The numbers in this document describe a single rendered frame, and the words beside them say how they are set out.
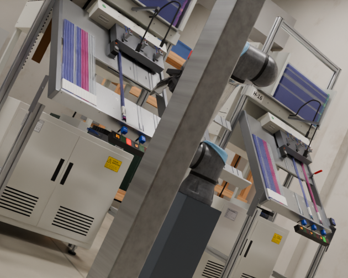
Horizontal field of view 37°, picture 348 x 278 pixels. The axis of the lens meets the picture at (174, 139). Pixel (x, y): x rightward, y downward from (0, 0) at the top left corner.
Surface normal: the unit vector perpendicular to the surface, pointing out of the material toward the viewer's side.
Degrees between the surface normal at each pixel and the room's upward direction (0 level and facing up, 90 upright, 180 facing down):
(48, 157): 90
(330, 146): 90
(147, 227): 90
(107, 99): 43
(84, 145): 90
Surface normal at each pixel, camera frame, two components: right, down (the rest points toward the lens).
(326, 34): -0.78, -0.40
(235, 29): 0.56, 0.18
